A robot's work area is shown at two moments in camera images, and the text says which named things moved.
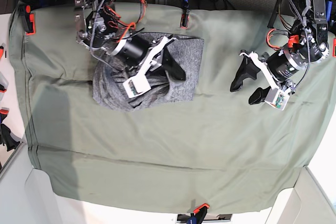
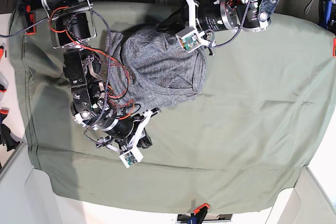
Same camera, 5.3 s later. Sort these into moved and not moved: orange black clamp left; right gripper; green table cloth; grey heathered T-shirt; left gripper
Moved: grey heathered T-shirt; left gripper; right gripper
Not moved: orange black clamp left; green table cloth
